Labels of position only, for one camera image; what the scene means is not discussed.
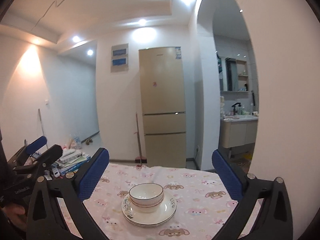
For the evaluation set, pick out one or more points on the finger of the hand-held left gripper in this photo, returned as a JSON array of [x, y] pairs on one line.
[[37, 143], [51, 155]]

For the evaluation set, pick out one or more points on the wall electric panel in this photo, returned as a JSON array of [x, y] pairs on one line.
[[120, 57]]

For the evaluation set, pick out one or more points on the mirror wall cabinet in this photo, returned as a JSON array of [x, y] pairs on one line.
[[232, 75]]

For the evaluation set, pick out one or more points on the beige refrigerator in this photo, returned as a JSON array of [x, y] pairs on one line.
[[162, 105]]

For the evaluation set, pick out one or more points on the beige vanity cabinet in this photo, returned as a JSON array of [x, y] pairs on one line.
[[237, 132]]

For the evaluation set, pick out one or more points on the black faucet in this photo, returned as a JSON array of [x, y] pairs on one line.
[[236, 107]]

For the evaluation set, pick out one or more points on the stack of books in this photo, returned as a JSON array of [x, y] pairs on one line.
[[72, 160]]

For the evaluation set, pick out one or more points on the red broom with dustpan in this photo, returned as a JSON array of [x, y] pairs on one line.
[[139, 142]]

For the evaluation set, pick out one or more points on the pair of slippers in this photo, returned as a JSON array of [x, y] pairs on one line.
[[88, 142]]

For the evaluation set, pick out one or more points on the pink printed tablecloth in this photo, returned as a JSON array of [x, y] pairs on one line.
[[195, 192]]

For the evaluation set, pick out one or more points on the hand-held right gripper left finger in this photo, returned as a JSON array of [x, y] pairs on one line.
[[93, 175]]

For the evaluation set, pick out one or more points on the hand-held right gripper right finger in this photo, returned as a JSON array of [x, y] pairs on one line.
[[228, 175]]

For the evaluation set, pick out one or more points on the white black-rimmed bowl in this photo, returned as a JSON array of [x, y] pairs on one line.
[[146, 192]]

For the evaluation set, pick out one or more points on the metal mop pole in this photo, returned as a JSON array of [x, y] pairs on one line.
[[42, 122]]

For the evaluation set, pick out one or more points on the person's left hand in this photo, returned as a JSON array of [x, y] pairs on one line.
[[15, 211]]

